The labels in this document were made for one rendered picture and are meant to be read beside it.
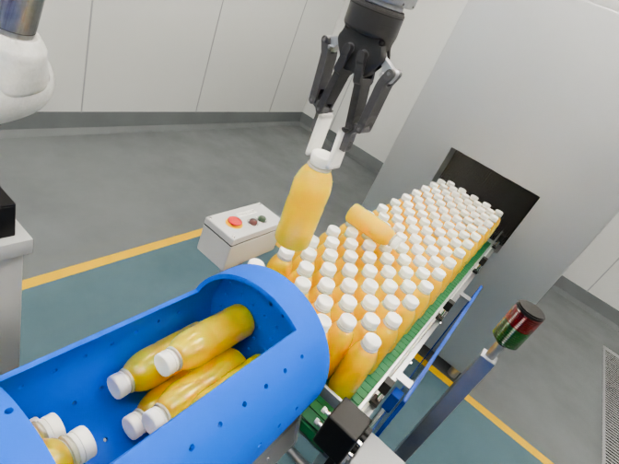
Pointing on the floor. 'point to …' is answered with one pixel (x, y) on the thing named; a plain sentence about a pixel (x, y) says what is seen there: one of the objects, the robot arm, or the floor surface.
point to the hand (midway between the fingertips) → (329, 142)
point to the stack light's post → (446, 404)
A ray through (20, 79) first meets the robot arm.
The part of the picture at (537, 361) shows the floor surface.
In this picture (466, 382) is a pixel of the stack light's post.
